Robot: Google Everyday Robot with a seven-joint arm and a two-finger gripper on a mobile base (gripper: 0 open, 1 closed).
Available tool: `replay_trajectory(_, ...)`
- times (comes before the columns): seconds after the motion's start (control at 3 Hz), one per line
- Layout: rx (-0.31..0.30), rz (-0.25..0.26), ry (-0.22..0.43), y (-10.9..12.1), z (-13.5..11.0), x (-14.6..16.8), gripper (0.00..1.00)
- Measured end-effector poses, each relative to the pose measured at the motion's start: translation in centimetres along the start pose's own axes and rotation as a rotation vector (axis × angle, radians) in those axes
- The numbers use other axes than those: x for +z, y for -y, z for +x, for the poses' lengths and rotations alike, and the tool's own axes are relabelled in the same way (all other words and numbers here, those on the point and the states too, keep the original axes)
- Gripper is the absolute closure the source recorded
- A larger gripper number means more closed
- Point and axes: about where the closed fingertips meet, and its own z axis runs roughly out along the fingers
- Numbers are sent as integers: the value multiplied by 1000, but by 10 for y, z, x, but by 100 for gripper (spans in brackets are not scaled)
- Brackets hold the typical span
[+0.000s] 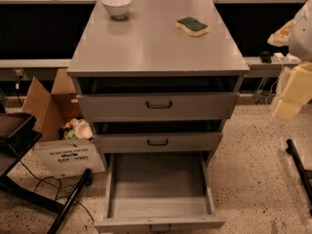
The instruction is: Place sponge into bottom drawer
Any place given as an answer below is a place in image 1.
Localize bottom grey drawer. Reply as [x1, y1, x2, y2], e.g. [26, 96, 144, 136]
[95, 152, 225, 234]

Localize middle grey drawer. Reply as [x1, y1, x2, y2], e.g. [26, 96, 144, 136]
[94, 132, 222, 153]

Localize yellow green sponge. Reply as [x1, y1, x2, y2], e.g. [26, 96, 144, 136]
[175, 17, 209, 37]

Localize small black device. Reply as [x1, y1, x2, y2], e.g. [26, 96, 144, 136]
[259, 52, 272, 63]

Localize white ceramic bowl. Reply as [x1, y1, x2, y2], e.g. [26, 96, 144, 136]
[102, 0, 132, 19]

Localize grey drawer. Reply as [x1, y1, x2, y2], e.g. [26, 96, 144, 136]
[77, 93, 238, 122]
[94, 132, 222, 153]
[95, 152, 225, 234]

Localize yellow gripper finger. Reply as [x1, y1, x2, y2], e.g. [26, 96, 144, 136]
[267, 19, 293, 47]
[272, 61, 312, 121]

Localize brown cardboard box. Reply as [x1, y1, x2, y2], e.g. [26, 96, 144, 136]
[21, 68, 82, 141]

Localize black floor cable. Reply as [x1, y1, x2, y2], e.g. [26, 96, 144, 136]
[18, 159, 96, 222]

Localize white hanging cable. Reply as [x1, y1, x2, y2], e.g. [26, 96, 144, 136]
[264, 61, 286, 107]

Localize black bar right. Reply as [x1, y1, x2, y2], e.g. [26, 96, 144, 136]
[286, 138, 312, 215]

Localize white power strip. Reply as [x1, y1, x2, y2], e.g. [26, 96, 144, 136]
[273, 53, 299, 63]

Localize toys in cardboard box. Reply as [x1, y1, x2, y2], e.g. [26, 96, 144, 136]
[59, 118, 93, 139]

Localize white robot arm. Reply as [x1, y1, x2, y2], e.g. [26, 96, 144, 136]
[267, 0, 312, 121]

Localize top grey drawer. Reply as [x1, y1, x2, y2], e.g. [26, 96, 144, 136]
[77, 93, 238, 122]

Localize grey drawer cabinet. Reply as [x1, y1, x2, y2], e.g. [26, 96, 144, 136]
[66, 0, 251, 168]

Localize black stand frame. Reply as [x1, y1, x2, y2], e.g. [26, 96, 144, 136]
[0, 112, 94, 234]

